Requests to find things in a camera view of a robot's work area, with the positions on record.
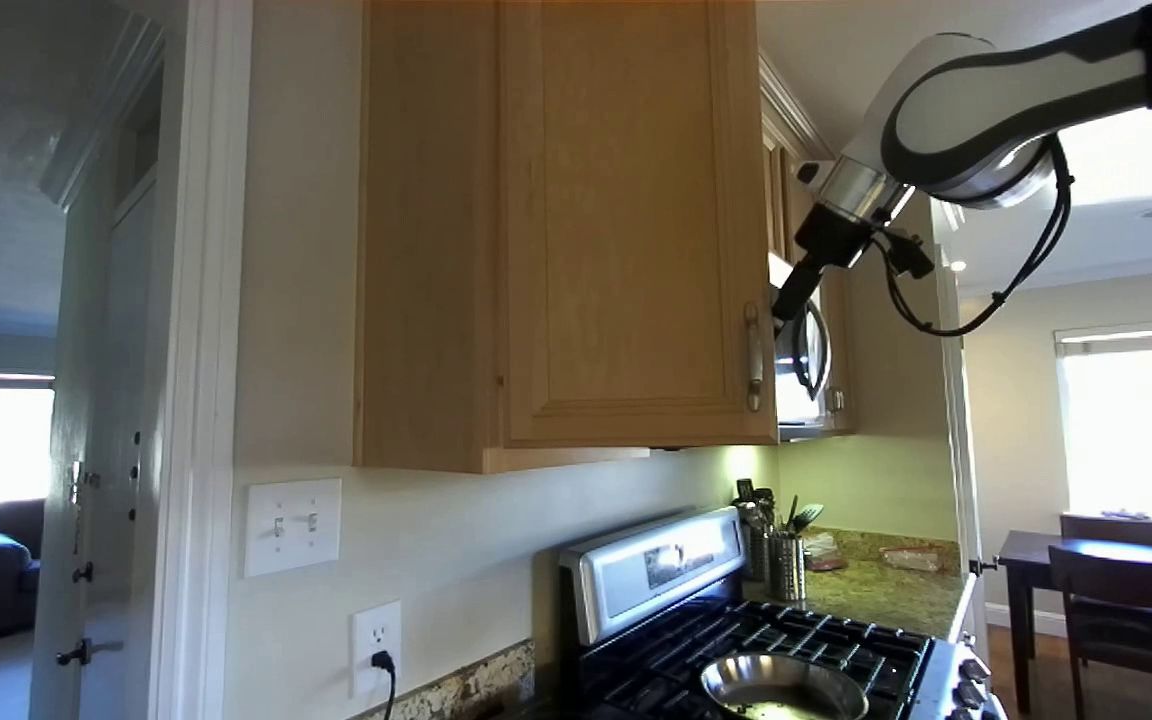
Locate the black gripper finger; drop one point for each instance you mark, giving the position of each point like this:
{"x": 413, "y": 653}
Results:
{"x": 797, "y": 290}

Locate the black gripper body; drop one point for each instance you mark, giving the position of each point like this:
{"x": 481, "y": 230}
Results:
{"x": 837, "y": 242}

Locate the tall wooden cabinet door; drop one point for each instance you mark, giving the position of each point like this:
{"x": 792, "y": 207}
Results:
{"x": 628, "y": 224}

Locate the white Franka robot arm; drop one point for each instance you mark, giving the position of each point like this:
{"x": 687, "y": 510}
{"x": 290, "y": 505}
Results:
{"x": 990, "y": 112}

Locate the short wooden cabinet door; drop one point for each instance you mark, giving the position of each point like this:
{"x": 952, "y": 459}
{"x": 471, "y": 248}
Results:
{"x": 779, "y": 200}

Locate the wooden cabinet body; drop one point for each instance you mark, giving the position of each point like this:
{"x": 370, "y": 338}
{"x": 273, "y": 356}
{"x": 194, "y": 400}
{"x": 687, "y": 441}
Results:
{"x": 423, "y": 242}

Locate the white panel door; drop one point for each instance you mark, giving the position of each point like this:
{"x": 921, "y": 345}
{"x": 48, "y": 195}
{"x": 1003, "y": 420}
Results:
{"x": 101, "y": 441}

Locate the stainless steel microwave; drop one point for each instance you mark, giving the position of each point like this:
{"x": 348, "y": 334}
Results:
{"x": 841, "y": 363}

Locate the white crown molding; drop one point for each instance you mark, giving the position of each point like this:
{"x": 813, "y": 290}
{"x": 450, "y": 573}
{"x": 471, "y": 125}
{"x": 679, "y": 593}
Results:
{"x": 780, "y": 112}

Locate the utensil holder with utensils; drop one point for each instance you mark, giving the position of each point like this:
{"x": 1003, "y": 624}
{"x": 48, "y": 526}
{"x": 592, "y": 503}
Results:
{"x": 752, "y": 526}

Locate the metal utensil holder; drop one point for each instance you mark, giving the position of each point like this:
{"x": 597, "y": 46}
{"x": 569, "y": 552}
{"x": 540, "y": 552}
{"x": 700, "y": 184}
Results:
{"x": 785, "y": 567}

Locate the stainless steel stove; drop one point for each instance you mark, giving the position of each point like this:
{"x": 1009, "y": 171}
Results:
{"x": 656, "y": 573}

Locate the dark wooden dining table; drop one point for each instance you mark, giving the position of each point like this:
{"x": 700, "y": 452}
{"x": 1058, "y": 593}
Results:
{"x": 1031, "y": 552}

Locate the bright dining room window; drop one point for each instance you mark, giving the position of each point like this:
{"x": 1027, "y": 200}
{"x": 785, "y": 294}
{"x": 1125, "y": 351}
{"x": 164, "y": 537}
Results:
{"x": 1143, "y": 426}

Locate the steel frying pan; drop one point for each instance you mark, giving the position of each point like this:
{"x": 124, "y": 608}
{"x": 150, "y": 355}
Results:
{"x": 780, "y": 686}

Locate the dark wooden dining chair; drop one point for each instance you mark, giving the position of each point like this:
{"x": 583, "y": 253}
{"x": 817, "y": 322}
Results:
{"x": 1116, "y": 530}
{"x": 1122, "y": 614}

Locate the speckled granite backsplash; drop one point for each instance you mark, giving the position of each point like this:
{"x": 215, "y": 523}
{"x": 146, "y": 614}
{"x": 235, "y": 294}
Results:
{"x": 471, "y": 686}

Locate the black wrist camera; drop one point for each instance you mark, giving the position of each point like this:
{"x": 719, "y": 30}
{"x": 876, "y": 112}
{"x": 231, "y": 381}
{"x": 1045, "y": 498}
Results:
{"x": 906, "y": 253}

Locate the white wall outlet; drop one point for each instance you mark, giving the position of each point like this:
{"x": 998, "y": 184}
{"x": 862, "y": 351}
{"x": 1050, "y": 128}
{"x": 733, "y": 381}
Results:
{"x": 378, "y": 630}

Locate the white double light switch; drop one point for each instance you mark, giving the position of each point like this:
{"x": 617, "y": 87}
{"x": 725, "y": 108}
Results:
{"x": 293, "y": 530}

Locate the white doorway frame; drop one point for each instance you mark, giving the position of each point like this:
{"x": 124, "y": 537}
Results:
{"x": 202, "y": 363}

